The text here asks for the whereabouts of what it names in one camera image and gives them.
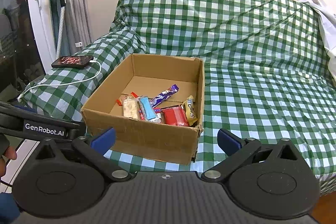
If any clear peanut nougat bar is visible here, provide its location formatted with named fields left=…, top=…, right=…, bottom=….
left=122, top=98, right=140, bottom=119

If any light blue candy stick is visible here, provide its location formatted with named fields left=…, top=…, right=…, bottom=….
left=138, top=97, right=161, bottom=123

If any yellow snack bar wrapper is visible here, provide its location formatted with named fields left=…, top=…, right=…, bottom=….
left=182, top=96, right=198, bottom=126

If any small red snack packet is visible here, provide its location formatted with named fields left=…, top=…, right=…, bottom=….
left=161, top=106, right=189, bottom=127

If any purple chocolate bar wrapper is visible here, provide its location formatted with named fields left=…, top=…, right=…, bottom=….
left=149, top=84, right=179, bottom=107

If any left hand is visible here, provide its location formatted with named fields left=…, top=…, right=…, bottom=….
left=0, top=146, right=17, bottom=177

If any brown cardboard box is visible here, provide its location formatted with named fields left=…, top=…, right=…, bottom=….
left=81, top=54, right=205, bottom=165

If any green checkered sofa cover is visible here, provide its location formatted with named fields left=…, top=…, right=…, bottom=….
left=19, top=0, right=335, bottom=194

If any black smartphone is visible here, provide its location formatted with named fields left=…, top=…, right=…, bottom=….
left=51, top=56, right=93, bottom=69

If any white grey crumpled cloth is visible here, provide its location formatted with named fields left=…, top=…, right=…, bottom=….
left=298, top=0, right=336, bottom=80

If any white charging cable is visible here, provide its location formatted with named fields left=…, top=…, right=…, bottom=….
left=16, top=60, right=103, bottom=102

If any white door frame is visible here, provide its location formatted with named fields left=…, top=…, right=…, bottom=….
left=28, top=0, right=56, bottom=72

